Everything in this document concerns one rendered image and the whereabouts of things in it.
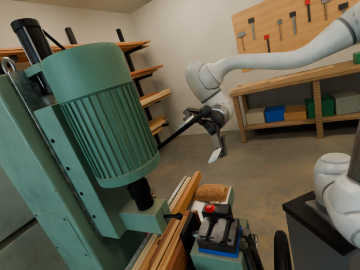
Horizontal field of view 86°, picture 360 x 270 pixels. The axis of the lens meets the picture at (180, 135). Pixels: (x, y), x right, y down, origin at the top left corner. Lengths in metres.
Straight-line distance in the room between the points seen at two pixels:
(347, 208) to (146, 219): 0.61
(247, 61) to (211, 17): 3.01
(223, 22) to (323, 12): 1.35
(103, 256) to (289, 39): 3.39
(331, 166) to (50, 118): 0.96
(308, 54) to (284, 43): 2.73
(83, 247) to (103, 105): 0.47
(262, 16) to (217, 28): 0.70
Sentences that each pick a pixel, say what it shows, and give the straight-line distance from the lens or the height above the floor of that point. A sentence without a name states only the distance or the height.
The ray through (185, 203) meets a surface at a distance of 0.81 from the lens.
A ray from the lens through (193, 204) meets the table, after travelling 0.83.
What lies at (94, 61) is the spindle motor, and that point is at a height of 1.47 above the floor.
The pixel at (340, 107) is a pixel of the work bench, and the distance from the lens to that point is 3.31.
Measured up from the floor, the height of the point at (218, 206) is 1.01.
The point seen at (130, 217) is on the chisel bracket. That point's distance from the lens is 0.64.
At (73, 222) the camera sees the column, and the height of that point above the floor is 1.09.
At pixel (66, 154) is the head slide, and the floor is 1.29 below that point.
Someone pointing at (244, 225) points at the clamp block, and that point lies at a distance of 0.62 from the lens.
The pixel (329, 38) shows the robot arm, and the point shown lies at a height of 1.36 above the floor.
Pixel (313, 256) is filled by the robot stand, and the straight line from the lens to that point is 1.23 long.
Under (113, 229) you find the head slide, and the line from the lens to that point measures 0.66.
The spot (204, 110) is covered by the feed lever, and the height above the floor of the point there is 1.29.
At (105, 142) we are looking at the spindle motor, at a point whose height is 1.31.
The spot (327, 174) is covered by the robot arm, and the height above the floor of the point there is 0.86.
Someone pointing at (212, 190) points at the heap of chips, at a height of 0.93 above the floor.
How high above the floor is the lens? 1.41
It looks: 18 degrees down
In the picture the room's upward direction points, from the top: 18 degrees counter-clockwise
